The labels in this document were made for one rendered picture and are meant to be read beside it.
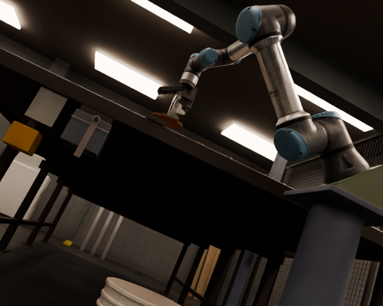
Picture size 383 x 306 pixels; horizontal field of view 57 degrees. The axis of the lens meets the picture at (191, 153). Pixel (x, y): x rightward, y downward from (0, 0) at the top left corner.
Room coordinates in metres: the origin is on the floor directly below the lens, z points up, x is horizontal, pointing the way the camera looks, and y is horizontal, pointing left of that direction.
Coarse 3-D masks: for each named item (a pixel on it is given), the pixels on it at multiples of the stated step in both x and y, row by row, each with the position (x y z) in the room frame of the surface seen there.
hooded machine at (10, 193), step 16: (16, 160) 5.85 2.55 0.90; (32, 160) 5.90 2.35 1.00; (16, 176) 5.84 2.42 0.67; (32, 176) 5.89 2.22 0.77; (48, 176) 5.95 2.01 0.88; (0, 192) 5.82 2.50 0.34; (16, 192) 5.87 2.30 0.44; (0, 208) 5.85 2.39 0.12; (16, 208) 5.90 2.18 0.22; (32, 208) 6.02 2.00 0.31
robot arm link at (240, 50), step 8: (288, 8) 0.99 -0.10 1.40; (288, 16) 0.98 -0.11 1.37; (288, 24) 1.00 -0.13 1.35; (288, 32) 1.02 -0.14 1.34; (232, 48) 1.31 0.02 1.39; (240, 48) 1.27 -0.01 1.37; (248, 48) 1.24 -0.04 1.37; (224, 56) 1.37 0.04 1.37; (232, 56) 1.34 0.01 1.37; (240, 56) 1.32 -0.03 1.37; (224, 64) 1.40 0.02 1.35; (232, 64) 1.43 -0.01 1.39
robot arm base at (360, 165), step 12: (348, 144) 1.05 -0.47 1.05; (324, 156) 1.10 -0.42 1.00; (336, 156) 1.06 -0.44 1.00; (348, 156) 1.05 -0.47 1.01; (360, 156) 1.06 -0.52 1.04; (324, 168) 1.12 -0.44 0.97; (336, 168) 1.07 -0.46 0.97; (348, 168) 1.05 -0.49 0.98; (360, 168) 1.04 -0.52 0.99; (324, 180) 1.14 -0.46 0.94; (336, 180) 1.08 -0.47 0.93
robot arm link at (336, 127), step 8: (328, 112) 1.05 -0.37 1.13; (336, 112) 1.05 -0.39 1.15; (312, 120) 1.07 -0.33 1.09; (320, 120) 1.05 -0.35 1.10; (328, 120) 1.05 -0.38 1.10; (336, 120) 1.05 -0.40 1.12; (328, 128) 1.04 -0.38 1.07; (336, 128) 1.04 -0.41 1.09; (344, 128) 1.06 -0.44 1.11; (328, 136) 1.03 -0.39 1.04; (336, 136) 1.05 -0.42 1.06; (344, 136) 1.05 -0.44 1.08; (328, 144) 1.05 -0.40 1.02; (336, 144) 1.06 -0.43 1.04; (344, 144) 1.05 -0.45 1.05
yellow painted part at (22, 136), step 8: (32, 120) 1.20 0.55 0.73; (16, 128) 1.17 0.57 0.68; (24, 128) 1.17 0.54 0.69; (32, 128) 1.21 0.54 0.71; (8, 136) 1.17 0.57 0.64; (16, 136) 1.17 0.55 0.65; (24, 136) 1.17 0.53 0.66; (32, 136) 1.17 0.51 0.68; (40, 136) 1.21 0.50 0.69; (8, 144) 1.20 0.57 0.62; (16, 144) 1.17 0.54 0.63; (24, 144) 1.17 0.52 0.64; (32, 144) 1.19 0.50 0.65; (24, 152) 1.22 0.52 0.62; (32, 152) 1.23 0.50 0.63
